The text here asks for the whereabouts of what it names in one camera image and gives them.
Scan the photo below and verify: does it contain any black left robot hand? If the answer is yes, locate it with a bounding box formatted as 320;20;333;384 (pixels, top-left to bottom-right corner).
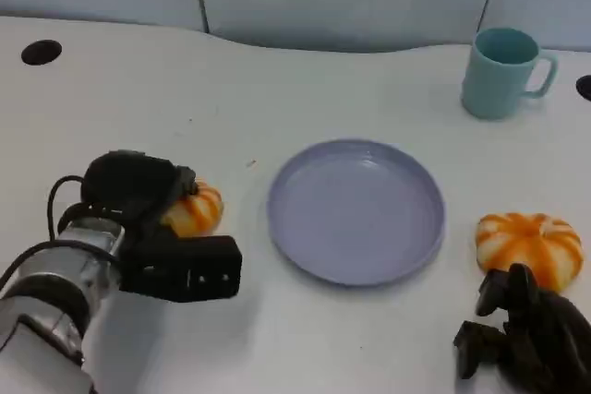
81;149;200;241

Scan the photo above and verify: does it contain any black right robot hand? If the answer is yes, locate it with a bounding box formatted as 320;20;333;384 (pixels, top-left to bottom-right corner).
452;263;591;394

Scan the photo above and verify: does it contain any orange white toy bread roll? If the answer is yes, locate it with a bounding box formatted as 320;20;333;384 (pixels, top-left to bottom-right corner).
160;176;224;237
475;211;585;294

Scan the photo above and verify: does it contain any lilac plate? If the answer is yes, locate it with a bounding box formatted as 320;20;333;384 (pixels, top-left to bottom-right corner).
266;137;447;288

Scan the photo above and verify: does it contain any pale green mug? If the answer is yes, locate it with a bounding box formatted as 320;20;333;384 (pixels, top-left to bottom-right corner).
461;27;560;121

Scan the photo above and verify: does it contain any black looping arm cable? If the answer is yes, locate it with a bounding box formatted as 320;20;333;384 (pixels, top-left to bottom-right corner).
45;174;93;247
0;239;119;289

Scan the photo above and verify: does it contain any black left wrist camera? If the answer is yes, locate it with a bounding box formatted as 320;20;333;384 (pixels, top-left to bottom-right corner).
119;233;244;304

